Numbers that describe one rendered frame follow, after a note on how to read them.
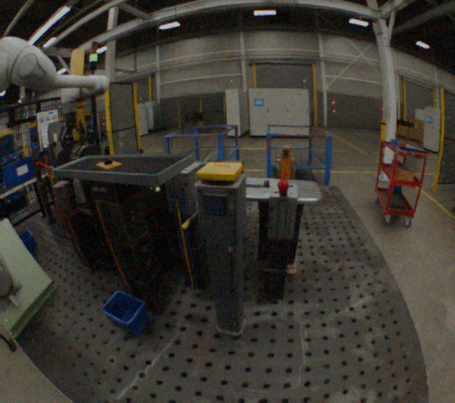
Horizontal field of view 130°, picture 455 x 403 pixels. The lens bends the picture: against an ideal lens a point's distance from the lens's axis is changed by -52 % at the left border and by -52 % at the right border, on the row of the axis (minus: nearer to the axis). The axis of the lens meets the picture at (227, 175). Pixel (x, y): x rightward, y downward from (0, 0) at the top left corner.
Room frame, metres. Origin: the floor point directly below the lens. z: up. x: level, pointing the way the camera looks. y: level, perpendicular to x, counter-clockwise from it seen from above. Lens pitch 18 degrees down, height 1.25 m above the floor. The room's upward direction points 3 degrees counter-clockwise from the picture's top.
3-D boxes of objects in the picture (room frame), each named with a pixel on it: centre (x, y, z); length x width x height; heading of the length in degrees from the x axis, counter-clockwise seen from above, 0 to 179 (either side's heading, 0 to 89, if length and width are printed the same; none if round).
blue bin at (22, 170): (0.81, 1.32, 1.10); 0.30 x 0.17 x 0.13; 157
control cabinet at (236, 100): (9.75, -0.64, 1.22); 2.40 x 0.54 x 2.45; 165
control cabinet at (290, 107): (8.47, -2.22, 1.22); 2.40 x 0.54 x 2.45; 79
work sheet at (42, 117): (1.18, 1.33, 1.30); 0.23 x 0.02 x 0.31; 163
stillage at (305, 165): (2.89, -0.96, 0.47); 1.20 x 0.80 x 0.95; 169
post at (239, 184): (0.33, 0.01, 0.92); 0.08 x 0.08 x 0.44; 73
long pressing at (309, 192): (0.80, 0.36, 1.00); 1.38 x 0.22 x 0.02; 73
